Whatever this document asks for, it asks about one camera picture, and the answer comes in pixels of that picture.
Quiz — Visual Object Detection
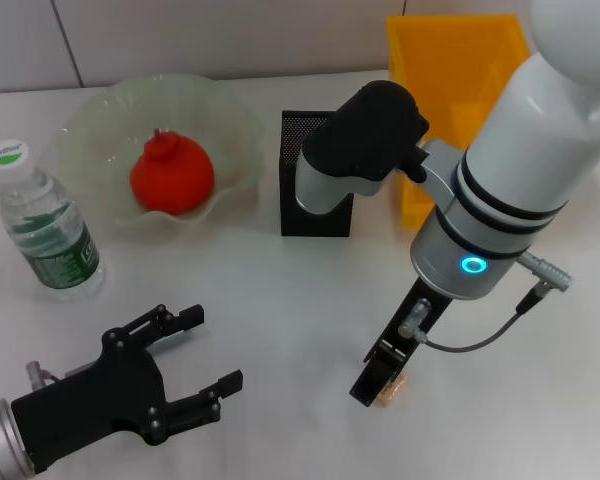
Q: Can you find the red pomegranate toy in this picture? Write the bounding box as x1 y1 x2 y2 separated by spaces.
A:
130 127 216 216

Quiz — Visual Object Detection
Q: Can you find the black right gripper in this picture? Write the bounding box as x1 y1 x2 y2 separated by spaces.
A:
348 275 454 407

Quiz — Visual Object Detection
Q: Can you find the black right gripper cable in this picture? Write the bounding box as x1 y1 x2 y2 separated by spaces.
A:
397 249 577 354

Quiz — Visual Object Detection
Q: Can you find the small beige eraser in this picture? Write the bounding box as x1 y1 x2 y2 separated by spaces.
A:
374 372 410 409

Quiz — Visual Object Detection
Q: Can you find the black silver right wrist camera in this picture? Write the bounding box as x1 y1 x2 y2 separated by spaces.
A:
293 80 430 215

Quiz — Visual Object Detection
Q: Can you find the clear green-label water bottle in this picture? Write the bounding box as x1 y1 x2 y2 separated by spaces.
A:
0 138 106 304

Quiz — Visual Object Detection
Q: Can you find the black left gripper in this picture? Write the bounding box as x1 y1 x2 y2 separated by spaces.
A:
9 302 244 476

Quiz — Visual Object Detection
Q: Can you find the green glass fruit plate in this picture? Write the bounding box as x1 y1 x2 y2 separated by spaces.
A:
54 72 266 236

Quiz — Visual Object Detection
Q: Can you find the yellow plastic bin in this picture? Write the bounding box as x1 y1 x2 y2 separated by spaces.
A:
385 13 532 230

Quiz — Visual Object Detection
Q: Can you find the black mesh pen holder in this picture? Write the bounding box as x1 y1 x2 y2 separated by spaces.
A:
278 109 356 238

